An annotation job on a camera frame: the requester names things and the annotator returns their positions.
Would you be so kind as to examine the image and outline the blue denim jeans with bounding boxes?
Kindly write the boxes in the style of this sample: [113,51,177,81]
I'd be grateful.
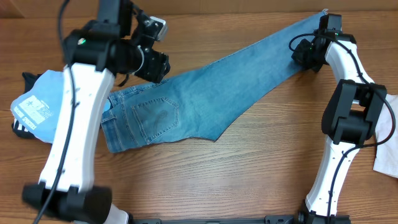
[101,14,320,153]

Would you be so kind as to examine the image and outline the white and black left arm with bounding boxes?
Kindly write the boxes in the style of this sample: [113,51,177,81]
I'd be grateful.
[22,1,170,224]

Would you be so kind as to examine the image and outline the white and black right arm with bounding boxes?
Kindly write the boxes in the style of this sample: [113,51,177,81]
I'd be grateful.
[290,14,389,223]

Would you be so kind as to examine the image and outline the light blue printed t-shirt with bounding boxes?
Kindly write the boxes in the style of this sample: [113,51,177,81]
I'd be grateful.
[10,69,111,144]

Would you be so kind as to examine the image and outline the black folded garment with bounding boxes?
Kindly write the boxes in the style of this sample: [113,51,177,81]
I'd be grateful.
[11,72,41,139]

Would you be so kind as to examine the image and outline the beige folded cloth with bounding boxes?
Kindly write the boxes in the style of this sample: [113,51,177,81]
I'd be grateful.
[373,94,398,179]

